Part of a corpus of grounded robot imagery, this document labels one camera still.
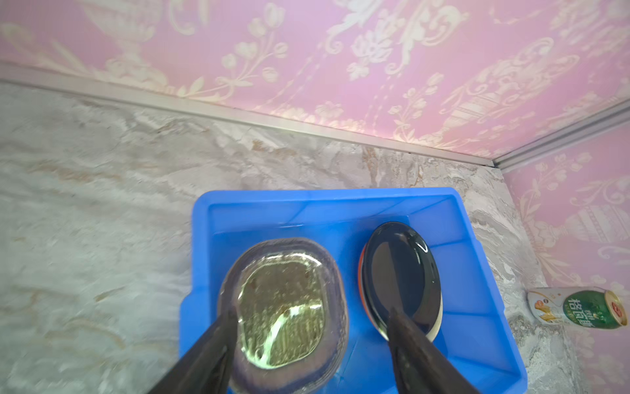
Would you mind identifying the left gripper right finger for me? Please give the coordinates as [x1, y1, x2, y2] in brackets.
[387, 309, 478, 394]

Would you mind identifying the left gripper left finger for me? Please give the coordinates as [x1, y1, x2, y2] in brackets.
[149, 310, 238, 394]

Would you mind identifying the black round plate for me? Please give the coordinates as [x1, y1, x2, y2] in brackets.
[359, 222, 443, 338]

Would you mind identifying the smoky glass plate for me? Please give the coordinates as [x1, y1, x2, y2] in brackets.
[218, 238, 349, 393]

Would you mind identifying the cream plate with dark patch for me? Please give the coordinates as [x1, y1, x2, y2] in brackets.
[426, 297, 443, 342]

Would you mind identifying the blue plastic bin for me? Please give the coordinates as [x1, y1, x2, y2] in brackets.
[179, 187, 528, 393]

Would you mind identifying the green drink can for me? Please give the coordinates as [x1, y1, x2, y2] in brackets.
[527, 287, 628, 330]

